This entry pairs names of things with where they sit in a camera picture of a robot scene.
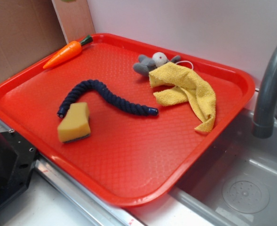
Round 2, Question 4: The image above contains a red plastic tray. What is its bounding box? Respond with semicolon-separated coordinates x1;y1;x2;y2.
0;33;255;207

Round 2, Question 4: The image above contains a grey plush mouse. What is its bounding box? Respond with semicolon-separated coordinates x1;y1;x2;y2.
133;52;194;77

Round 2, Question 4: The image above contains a yellow cloth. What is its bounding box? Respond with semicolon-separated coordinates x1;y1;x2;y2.
149;62;216;133

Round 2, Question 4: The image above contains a yellow sponge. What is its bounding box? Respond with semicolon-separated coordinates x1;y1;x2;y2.
57;102;91;143

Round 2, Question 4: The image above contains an orange toy carrot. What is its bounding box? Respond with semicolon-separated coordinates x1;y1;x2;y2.
43;35;93;70

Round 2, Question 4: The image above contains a grey sink basin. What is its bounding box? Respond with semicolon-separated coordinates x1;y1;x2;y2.
170;110;277;226

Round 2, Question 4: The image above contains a grey faucet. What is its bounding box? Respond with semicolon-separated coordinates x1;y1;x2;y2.
252;47;277;138

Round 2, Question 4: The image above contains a brown cardboard panel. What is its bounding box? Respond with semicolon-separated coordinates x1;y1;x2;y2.
0;0;95;83

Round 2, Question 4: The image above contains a dark purple rope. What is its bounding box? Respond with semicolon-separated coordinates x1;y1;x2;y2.
56;79;159;119

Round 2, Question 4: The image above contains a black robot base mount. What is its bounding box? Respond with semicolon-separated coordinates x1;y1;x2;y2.
0;131;37;209

